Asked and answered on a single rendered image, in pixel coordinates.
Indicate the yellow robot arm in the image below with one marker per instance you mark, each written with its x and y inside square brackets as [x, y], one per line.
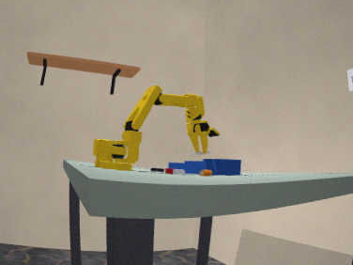
[108, 150]

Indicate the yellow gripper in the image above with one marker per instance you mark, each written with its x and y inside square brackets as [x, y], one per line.
[201, 128]

